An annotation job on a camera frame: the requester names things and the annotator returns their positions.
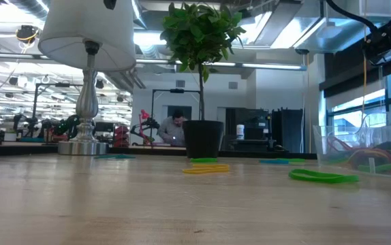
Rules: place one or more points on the black cabinet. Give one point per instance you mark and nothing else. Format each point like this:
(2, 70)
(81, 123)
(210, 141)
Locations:
(250, 119)

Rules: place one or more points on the yellow rubber band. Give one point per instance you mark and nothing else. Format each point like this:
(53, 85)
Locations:
(205, 171)
(369, 153)

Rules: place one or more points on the blue rubber band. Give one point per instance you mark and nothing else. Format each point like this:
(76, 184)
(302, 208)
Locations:
(273, 162)

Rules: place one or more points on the black camera stand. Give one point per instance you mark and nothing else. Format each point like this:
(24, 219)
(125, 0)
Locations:
(176, 90)
(59, 84)

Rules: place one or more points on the background black robot arm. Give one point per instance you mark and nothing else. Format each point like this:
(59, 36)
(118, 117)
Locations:
(64, 127)

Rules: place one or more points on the black panel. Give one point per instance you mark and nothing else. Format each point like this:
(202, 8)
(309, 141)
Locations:
(287, 131)

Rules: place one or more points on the black computer mouse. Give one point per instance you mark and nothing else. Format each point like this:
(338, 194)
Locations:
(279, 148)

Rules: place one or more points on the silver ceiling duct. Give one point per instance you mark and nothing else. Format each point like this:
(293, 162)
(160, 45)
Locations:
(284, 27)

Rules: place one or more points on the potted tree black pot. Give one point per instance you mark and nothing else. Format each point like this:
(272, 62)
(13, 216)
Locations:
(202, 139)

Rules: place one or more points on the window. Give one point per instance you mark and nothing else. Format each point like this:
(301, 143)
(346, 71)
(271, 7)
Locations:
(352, 103)

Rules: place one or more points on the silver table lamp white shade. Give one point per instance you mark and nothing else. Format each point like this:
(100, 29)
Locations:
(86, 27)

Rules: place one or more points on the red tool stack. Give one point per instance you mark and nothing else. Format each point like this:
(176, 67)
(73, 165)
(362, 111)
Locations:
(121, 136)

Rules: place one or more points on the dark doorway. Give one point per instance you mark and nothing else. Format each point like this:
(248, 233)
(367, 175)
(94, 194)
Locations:
(187, 108)

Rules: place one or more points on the dome ceiling camera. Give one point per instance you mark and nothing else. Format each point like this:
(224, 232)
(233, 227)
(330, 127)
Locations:
(301, 51)

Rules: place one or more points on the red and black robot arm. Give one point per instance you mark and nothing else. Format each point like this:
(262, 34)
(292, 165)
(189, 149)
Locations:
(152, 123)

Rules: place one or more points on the person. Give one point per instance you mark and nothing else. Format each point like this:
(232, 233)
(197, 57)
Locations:
(173, 131)

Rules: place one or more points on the wall air vent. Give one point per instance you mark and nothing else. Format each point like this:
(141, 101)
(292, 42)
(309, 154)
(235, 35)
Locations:
(233, 85)
(180, 83)

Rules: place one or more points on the long ceiling light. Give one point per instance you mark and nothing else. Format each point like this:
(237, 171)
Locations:
(270, 66)

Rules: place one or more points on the teal rubber band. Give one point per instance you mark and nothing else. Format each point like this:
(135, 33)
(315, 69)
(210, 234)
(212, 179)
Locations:
(115, 156)

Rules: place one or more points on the white wipes canister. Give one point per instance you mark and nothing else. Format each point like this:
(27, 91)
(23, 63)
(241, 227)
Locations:
(240, 132)

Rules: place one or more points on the clear plastic bin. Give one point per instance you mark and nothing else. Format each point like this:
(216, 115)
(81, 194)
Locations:
(321, 143)

